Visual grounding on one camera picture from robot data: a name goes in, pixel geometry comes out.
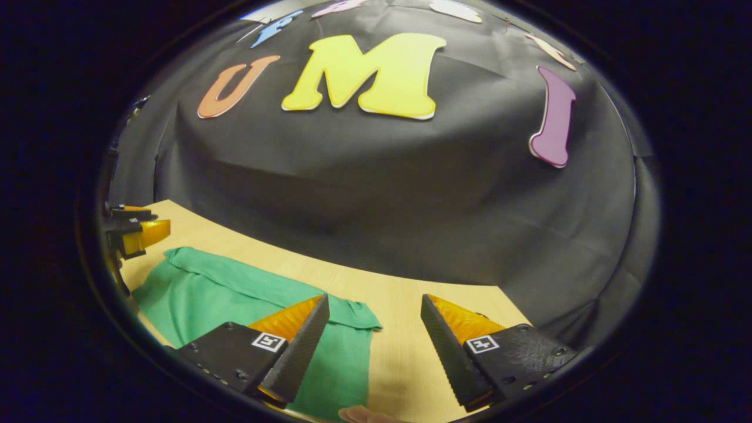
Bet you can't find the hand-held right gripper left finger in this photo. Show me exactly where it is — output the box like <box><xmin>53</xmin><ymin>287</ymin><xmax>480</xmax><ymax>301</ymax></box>
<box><xmin>174</xmin><ymin>296</ymin><xmax>331</xmax><ymax>410</ymax></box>

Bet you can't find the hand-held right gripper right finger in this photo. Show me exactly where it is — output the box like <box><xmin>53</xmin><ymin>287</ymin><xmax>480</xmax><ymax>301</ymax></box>
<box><xmin>421</xmin><ymin>295</ymin><xmax>583</xmax><ymax>414</ymax></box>

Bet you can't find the green T-shirt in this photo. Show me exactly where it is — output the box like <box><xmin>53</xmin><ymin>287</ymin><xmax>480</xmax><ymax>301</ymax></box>
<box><xmin>130</xmin><ymin>247</ymin><xmax>383</xmax><ymax>422</ymax></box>

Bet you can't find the black backdrop cloth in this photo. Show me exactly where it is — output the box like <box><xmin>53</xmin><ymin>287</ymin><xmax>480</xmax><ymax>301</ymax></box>
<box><xmin>109</xmin><ymin>0</ymin><xmax>662</xmax><ymax>348</ymax></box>

